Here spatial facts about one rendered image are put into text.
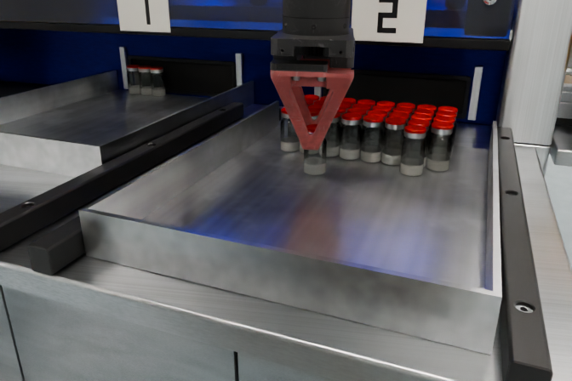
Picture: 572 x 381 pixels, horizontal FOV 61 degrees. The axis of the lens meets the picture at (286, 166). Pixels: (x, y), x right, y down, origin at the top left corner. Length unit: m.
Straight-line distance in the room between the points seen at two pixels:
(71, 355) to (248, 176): 0.78
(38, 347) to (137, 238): 0.92
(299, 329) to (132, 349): 0.78
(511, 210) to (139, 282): 0.27
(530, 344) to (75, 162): 0.40
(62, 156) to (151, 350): 0.58
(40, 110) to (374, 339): 0.61
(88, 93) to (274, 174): 0.45
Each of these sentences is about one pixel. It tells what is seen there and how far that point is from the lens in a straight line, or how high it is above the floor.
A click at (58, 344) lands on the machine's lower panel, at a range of 1.19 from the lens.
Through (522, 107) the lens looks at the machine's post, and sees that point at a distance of 0.61.
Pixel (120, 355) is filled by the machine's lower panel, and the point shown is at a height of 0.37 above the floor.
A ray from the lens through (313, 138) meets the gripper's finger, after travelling 0.43.
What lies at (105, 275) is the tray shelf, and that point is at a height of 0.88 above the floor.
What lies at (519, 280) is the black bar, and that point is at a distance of 0.31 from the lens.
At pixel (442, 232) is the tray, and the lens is 0.39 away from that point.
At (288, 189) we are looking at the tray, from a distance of 0.44.
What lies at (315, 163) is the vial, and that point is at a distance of 0.46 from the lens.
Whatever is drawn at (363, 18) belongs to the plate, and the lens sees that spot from 0.61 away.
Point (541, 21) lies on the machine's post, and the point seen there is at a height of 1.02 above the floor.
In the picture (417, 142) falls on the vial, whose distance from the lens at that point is 0.47.
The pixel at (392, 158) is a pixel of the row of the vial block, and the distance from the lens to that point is 0.50.
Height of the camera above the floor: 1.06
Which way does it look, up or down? 21 degrees down
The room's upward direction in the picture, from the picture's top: straight up
